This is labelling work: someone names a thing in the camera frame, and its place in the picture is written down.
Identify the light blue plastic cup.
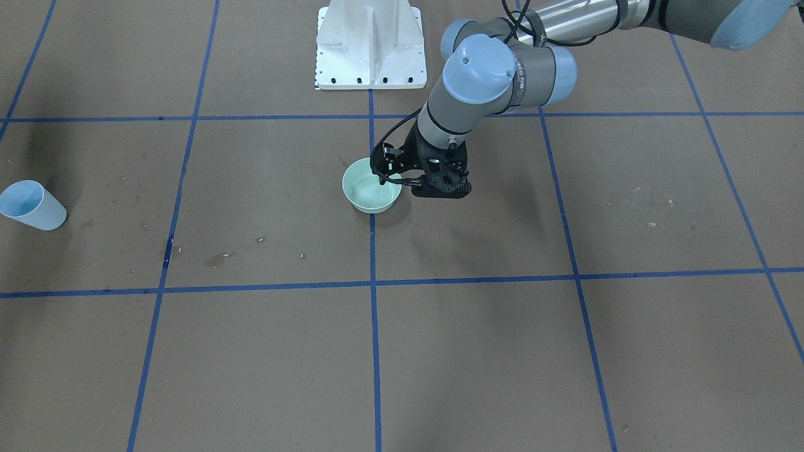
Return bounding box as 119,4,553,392
1,180,68,231

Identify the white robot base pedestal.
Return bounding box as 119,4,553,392
314,1,428,90

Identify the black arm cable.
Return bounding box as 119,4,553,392
371,0,604,158

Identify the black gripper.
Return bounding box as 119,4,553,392
370,121,472,198

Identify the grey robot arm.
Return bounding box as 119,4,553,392
369,1,802,198

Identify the light green bowl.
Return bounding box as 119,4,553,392
342,157,402,214

